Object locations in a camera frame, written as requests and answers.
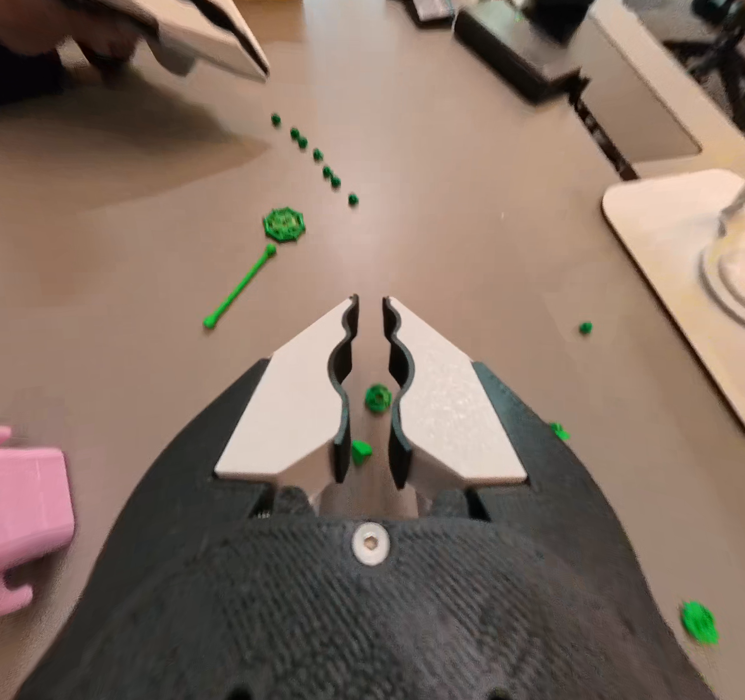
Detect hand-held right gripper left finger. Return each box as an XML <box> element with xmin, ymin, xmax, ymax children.
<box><xmin>214</xmin><ymin>294</ymin><xmax>360</xmax><ymax>513</ymax></box>

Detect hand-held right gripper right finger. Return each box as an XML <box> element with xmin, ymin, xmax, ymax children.
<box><xmin>382</xmin><ymin>296</ymin><xmax>528</xmax><ymax>509</ymax></box>

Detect row of small green studs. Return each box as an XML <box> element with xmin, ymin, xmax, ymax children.
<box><xmin>270</xmin><ymin>113</ymin><xmax>360</xmax><ymax>207</ymax></box>

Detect person's left forearm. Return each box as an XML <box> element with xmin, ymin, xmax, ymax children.
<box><xmin>0</xmin><ymin>42</ymin><xmax>68</xmax><ymax>108</ymax></box>

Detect person's left hand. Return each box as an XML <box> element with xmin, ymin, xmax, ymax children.
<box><xmin>0</xmin><ymin>0</ymin><xmax>146</xmax><ymax>81</ymax></box>

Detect green stem rod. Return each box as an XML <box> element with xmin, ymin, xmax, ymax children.
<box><xmin>203</xmin><ymin>244</ymin><xmax>278</xmax><ymax>329</ymax></box>

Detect green web plate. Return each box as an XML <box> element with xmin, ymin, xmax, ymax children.
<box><xmin>262</xmin><ymin>206</ymin><xmax>307</xmax><ymax>243</ymax></box>

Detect white book stand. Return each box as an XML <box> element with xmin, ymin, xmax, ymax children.
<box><xmin>602</xmin><ymin>168</ymin><xmax>745</xmax><ymax>427</ymax></box>

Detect pink brick model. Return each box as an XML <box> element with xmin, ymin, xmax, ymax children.
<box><xmin>0</xmin><ymin>426</ymin><xmax>75</xmax><ymax>616</ymax></box>

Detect black camera battery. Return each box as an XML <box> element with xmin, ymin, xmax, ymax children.
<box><xmin>407</xmin><ymin>0</ymin><xmax>456</xmax><ymax>27</ymax></box>

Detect grey desk cable flap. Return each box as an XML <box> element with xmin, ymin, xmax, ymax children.
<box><xmin>582</xmin><ymin>31</ymin><xmax>702</xmax><ymax>162</ymax></box>

